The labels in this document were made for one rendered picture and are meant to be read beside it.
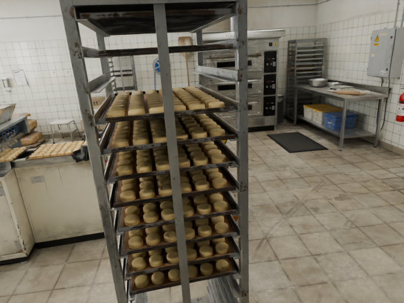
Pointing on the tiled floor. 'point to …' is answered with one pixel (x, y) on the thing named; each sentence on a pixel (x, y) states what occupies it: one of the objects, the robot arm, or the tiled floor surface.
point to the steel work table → (345, 109)
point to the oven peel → (185, 52)
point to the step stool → (64, 128)
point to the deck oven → (265, 61)
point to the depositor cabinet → (14, 222)
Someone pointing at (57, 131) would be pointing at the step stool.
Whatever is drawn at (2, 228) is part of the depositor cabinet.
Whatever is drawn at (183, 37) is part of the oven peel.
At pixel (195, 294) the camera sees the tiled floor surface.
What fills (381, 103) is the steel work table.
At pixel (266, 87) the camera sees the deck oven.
